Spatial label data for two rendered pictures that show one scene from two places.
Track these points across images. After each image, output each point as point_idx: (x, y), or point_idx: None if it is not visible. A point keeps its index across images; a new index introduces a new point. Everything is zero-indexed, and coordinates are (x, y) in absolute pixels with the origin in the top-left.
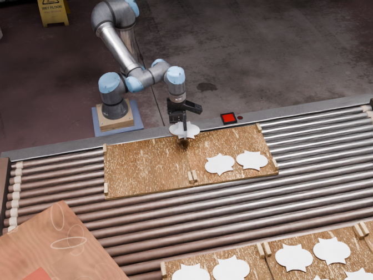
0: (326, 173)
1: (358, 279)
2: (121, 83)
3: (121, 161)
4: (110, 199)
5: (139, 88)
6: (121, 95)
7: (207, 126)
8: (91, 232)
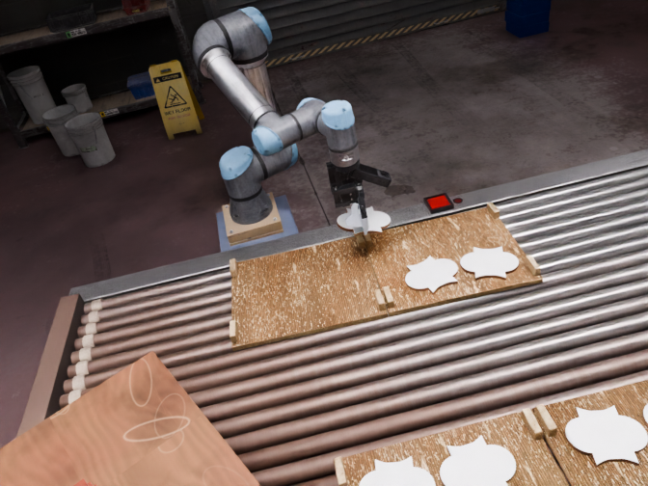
0: (634, 272)
1: None
2: (256, 161)
3: (261, 284)
4: (241, 348)
5: (275, 146)
6: (257, 181)
7: (404, 218)
8: (207, 409)
